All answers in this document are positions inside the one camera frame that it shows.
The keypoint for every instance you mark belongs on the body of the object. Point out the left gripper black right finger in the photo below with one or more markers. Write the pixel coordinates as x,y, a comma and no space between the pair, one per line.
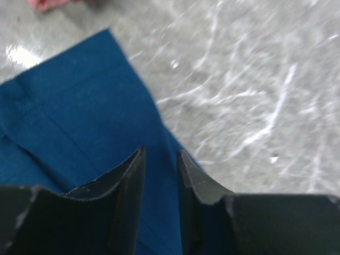
206,227

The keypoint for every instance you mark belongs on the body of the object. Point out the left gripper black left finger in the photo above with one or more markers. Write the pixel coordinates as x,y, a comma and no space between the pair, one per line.
109,217

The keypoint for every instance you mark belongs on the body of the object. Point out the blue t shirt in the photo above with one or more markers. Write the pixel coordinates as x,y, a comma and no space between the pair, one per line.
65,123

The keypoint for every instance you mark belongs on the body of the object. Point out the folded pink t shirt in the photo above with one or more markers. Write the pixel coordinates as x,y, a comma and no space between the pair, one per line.
48,5

